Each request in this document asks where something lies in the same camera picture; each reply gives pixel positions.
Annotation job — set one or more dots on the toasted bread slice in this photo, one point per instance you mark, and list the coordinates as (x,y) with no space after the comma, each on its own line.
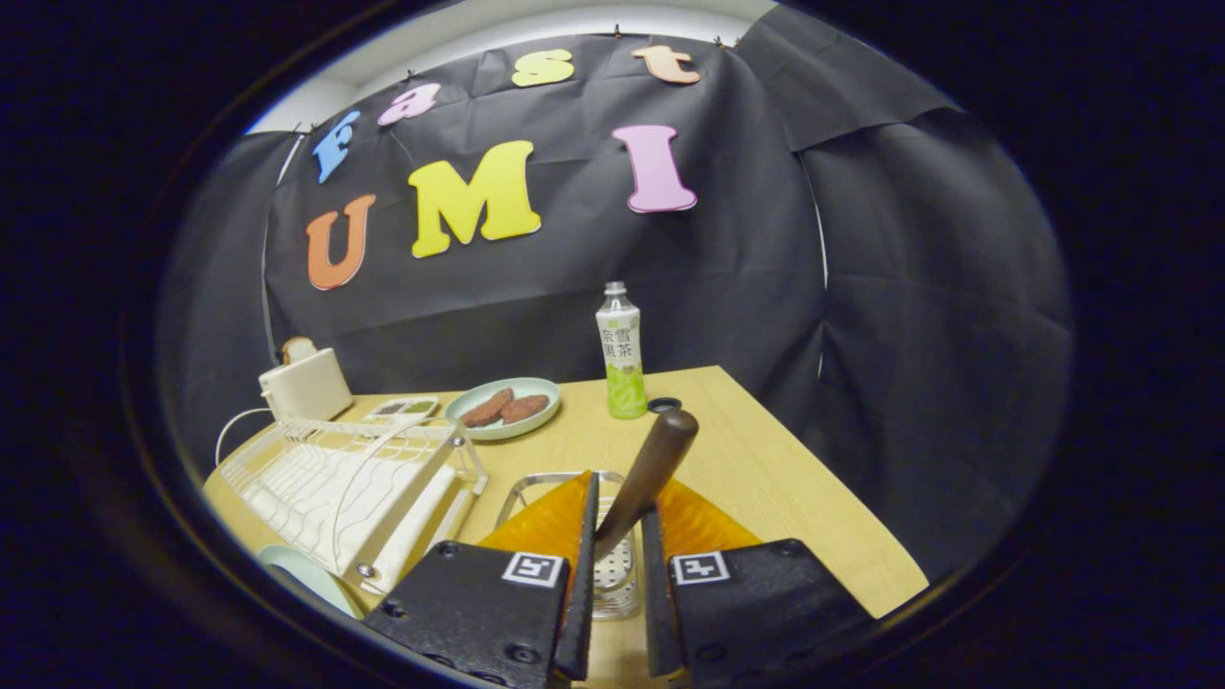
(299,349)

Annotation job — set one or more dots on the green tea bottle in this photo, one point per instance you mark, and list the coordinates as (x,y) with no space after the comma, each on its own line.
(622,364)

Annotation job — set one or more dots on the white toaster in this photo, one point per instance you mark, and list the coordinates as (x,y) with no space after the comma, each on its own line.
(306,388)

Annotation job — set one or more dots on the black backdrop cloth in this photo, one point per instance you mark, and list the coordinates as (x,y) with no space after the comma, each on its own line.
(718,287)

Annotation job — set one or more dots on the brown fried meat piece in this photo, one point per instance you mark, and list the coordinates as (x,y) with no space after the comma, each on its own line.
(526,409)
(486,409)

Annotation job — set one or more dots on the pale green plate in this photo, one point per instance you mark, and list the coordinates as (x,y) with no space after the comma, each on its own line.
(306,569)

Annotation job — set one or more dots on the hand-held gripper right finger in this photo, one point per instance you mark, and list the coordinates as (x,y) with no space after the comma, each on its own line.
(656,612)

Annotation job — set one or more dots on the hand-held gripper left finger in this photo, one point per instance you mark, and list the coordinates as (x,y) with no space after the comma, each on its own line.
(579,612)

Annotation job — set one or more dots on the white divided bean tray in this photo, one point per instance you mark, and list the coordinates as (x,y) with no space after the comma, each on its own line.
(402,411)

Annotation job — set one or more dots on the pale blue serving dish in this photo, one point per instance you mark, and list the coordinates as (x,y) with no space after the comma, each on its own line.
(498,433)

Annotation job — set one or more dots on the black table grommet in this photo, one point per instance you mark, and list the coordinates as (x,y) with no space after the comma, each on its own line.
(664,405)

